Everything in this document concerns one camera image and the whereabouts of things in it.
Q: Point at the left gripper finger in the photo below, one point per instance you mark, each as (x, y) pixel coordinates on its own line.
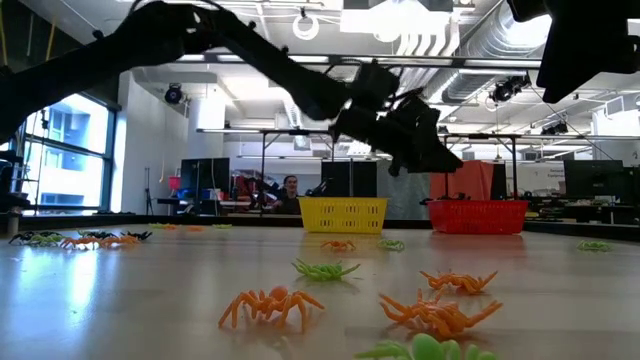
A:
(432, 157)
(417, 112)

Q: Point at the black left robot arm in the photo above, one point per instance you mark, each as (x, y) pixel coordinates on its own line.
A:
(100, 55)

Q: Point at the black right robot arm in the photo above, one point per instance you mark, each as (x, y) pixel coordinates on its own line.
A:
(585, 50)

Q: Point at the orange cloth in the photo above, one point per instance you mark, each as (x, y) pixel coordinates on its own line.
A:
(462, 180)

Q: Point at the grey curtain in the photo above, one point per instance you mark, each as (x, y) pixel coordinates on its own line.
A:
(405, 195)

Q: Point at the black panel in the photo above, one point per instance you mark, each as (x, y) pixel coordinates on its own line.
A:
(350, 177)

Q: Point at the red plastic basket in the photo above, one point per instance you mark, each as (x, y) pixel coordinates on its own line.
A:
(477, 217)

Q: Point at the long LED light bar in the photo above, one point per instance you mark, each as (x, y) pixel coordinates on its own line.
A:
(475, 63)

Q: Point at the black spotlight cluster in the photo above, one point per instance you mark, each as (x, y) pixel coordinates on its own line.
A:
(505, 90)

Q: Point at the white ceiling fixture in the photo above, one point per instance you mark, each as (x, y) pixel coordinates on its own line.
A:
(395, 22)

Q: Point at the yellow plastic basket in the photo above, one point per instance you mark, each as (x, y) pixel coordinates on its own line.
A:
(342, 215)

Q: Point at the person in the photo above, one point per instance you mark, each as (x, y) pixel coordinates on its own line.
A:
(289, 187)

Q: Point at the black monitor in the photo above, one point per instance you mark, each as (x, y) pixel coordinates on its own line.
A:
(205, 175)
(592, 177)

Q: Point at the black ceiling spotlight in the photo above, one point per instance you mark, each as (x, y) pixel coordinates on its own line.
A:
(173, 94)

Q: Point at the small red box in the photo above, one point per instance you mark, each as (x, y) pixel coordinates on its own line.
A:
(174, 182)

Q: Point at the thin black stand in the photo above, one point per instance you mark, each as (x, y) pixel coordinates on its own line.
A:
(148, 200)

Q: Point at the large window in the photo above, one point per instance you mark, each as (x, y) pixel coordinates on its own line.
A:
(70, 165)

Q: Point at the black rig frame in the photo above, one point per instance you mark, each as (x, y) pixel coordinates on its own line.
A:
(263, 165)
(514, 165)

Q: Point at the silver ventilation duct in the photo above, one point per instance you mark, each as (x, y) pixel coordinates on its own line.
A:
(492, 40)

